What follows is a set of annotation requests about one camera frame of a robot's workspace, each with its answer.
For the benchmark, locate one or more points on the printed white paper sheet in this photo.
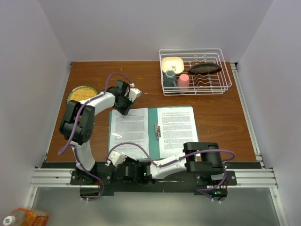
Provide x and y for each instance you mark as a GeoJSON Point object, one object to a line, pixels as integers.
{"type": "Point", "coordinates": [132, 127]}

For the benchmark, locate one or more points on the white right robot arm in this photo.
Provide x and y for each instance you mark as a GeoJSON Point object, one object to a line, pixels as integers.
{"type": "Point", "coordinates": [195, 157]}

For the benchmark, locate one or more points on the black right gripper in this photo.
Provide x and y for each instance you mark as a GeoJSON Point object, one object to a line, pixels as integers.
{"type": "Point", "coordinates": [127, 159]}

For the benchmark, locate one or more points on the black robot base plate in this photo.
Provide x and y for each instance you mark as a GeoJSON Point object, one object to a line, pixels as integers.
{"type": "Point", "coordinates": [102, 180]}

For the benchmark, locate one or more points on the metal folder clip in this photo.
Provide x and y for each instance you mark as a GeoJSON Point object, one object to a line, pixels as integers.
{"type": "Point", "coordinates": [157, 131]}

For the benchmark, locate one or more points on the green file folder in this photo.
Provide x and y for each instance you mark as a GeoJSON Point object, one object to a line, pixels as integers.
{"type": "Point", "coordinates": [153, 142]}

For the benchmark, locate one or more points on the orange drink bottle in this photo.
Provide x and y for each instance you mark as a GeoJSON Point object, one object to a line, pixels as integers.
{"type": "Point", "coordinates": [26, 217]}

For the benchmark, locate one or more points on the white wire dish rack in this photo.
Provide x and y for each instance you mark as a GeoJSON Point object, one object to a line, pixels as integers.
{"type": "Point", "coordinates": [212, 84]}

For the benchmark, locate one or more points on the cream square bowl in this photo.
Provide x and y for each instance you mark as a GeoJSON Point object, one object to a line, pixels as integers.
{"type": "Point", "coordinates": [172, 63]}

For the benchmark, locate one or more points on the printed paper stack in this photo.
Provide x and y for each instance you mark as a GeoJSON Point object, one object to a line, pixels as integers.
{"type": "Point", "coordinates": [177, 127]}

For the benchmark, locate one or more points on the grey-blue mug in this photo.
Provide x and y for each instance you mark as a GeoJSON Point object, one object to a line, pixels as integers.
{"type": "Point", "coordinates": [169, 79]}

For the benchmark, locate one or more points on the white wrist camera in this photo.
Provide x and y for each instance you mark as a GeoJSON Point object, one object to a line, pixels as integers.
{"type": "Point", "coordinates": [134, 93]}
{"type": "Point", "coordinates": [115, 159]}

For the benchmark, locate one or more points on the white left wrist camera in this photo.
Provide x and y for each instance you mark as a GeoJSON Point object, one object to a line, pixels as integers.
{"type": "Point", "coordinates": [134, 93]}

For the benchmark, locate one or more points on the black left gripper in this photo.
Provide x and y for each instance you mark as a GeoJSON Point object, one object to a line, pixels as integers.
{"type": "Point", "coordinates": [125, 111]}

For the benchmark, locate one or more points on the round woven yellow coaster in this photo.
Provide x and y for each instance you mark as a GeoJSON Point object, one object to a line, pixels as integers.
{"type": "Point", "coordinates": [81, 93]}

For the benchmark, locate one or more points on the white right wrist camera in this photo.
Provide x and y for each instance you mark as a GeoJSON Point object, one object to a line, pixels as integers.
{"type": "Point", "coordinates": [115, 159]}

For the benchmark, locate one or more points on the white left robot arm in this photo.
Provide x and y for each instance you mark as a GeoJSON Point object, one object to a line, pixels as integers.
{"type": "Point", "coordinates": [78, 120]}

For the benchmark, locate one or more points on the dark brown oval plate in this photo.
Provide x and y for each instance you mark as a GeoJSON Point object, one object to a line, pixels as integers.
{"type": "Point", "coordinates": [204, 69]}

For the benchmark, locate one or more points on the pink cup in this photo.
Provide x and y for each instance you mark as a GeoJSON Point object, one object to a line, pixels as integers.
{"type": "Point", "coordinates": [183, 83]}

